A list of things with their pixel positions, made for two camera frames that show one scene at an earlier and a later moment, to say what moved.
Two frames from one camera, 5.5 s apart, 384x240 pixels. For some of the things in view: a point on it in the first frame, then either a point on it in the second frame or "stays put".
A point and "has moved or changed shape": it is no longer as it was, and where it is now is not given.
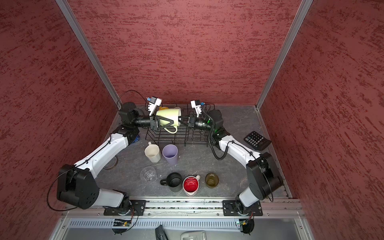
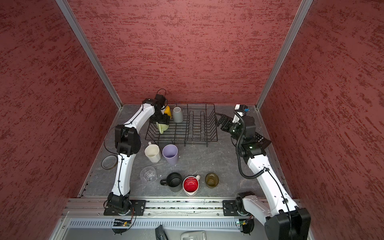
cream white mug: [152, 151] stays put
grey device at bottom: [193, 235] stays put
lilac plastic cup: [170, 152] stays put
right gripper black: [191, 122] to [228, 121]
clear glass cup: [148, 174] stays put
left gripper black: [155, 121] to [164, 120]
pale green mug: [174, 114] has moved or changed shape
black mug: [174, 181] stays put
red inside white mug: [191, 184] stays put
